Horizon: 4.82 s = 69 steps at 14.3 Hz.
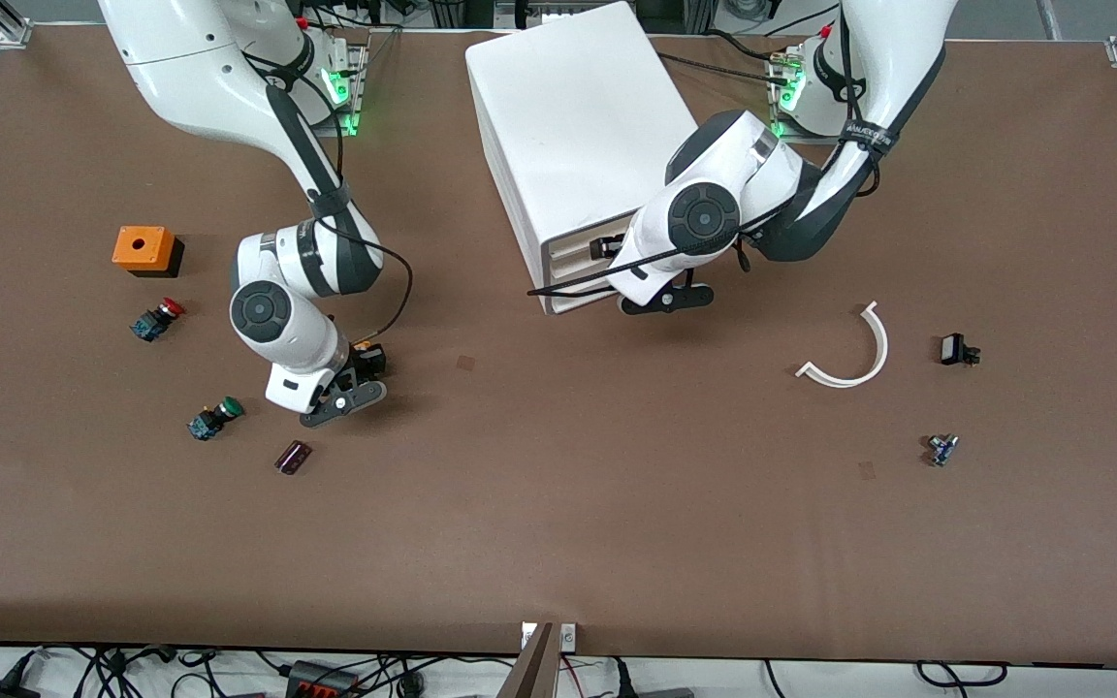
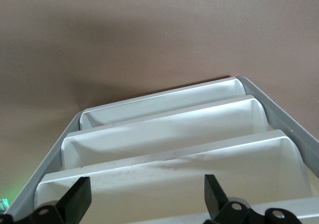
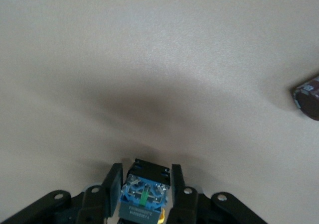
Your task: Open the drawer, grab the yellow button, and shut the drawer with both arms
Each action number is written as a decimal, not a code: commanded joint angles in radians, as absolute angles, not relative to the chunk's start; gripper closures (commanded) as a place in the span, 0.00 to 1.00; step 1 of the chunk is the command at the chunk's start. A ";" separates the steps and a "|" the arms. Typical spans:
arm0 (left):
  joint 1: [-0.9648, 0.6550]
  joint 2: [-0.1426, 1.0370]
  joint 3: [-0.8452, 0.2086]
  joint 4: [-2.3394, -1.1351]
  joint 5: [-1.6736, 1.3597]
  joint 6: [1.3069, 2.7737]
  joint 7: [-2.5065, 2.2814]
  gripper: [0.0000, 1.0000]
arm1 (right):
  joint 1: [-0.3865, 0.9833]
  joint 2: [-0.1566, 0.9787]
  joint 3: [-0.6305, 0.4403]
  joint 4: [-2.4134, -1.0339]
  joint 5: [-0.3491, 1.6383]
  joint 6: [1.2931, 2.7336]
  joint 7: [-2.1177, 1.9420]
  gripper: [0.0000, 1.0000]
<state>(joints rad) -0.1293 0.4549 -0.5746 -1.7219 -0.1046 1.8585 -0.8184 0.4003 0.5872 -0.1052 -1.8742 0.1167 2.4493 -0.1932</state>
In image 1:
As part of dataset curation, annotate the white cabinet drawer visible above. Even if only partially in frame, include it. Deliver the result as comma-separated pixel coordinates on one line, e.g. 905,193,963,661
544,225,633,263
547,270,618,298
549,287,623,315
546,250,616,279

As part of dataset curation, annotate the white drawer cabinet housing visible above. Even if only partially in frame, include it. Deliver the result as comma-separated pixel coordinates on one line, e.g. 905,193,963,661
464,0,705,316

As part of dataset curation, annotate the green push button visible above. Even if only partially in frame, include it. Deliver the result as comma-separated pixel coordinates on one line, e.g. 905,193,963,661
187,396,245,442

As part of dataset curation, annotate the red push button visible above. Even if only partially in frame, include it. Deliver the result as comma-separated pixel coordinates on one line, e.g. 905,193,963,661
129,298,186,343

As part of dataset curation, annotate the white curved plastic strip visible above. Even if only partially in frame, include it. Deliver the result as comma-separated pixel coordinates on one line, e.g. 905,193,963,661
795,301,890,389

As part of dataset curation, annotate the black orange power strip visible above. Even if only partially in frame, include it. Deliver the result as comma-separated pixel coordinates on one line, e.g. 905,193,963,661
285,659,362,698

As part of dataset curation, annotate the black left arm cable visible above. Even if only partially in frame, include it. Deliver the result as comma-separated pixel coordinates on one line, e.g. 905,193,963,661
527,19,909,298

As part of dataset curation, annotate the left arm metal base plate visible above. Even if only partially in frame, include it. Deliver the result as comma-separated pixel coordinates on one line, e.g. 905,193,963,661
769,47,812,147

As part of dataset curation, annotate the black cable on table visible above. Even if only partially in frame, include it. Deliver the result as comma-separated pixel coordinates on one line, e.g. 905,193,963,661
657,29,794,86

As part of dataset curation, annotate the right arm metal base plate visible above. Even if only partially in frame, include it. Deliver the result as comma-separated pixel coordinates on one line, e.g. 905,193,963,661
321,43,369,138

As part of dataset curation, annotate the orange button enclosure box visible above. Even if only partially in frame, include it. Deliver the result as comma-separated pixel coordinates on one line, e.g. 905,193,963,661
112,226,185,279

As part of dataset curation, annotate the wooden post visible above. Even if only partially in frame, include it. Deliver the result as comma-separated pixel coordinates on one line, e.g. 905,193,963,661
497,621,560,698

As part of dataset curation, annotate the black looped floor cable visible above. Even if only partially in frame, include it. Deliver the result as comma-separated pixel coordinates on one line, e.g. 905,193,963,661
914,660,1011,688

